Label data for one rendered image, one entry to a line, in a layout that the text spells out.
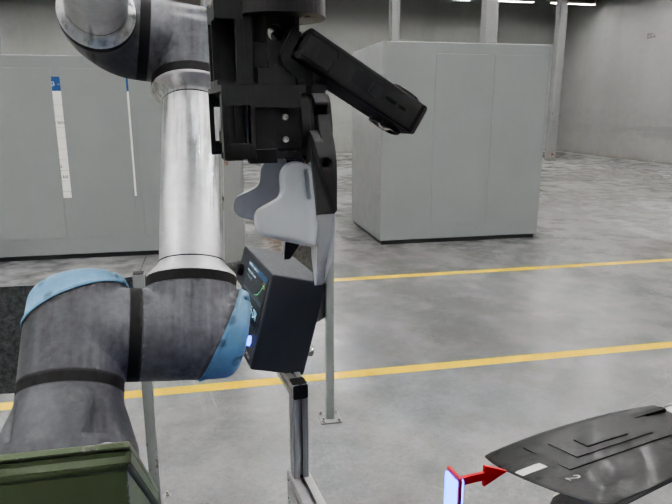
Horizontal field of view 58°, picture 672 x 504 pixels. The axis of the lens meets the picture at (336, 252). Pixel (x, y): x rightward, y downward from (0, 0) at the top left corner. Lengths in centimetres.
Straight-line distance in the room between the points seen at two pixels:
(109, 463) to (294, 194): 33
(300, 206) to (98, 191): 631
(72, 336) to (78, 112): 601
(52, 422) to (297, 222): 36
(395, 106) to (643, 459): 48
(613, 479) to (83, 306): 60
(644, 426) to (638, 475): 11
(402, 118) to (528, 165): 708
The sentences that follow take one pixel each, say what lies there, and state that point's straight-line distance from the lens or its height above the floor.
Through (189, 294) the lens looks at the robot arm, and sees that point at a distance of 75.
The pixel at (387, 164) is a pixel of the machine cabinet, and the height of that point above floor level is 93.
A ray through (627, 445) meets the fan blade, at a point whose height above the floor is 118.
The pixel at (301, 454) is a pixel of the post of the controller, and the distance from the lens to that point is 122.
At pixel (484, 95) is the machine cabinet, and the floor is 169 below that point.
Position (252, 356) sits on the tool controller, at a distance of 116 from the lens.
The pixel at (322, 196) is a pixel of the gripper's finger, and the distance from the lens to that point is 44.
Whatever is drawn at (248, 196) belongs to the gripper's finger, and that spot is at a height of 148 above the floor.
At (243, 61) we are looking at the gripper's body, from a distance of 46.
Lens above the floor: 155
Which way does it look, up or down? 14 degrees down
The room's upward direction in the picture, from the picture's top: straight up
